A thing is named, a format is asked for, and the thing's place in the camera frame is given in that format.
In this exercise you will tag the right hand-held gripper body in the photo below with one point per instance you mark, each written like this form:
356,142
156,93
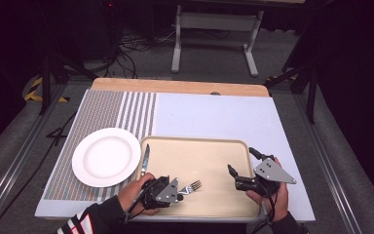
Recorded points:
271,174

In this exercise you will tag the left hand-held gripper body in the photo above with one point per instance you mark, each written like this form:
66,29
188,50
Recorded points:
164,193

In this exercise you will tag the silver fork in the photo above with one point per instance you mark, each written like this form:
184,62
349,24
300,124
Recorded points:
193,187

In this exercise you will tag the beige plastic tray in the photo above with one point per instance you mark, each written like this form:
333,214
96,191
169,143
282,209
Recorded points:
204,162

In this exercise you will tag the table knife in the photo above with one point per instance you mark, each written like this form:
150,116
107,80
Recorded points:
146,159

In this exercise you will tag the white round plate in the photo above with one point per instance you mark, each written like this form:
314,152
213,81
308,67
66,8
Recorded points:
107,157

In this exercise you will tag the person's right hand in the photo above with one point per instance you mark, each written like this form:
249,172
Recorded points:
280,201

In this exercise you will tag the person's left hand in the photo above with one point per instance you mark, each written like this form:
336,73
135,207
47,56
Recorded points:
130,191

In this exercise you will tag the pale blue table mat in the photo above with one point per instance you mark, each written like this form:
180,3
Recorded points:
220,113

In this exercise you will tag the black tripod stand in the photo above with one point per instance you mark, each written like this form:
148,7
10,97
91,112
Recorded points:
305,81
50,74

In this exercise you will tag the grey striped placemat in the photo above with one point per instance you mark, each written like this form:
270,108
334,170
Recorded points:
104,107

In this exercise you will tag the yellow black hazard tape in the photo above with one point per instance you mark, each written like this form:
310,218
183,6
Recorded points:
34,89

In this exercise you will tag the aluminium floor rail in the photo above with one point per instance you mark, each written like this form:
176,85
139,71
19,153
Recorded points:
16,165
331,169

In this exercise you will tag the white metal table frame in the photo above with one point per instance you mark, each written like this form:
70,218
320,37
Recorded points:
216,22

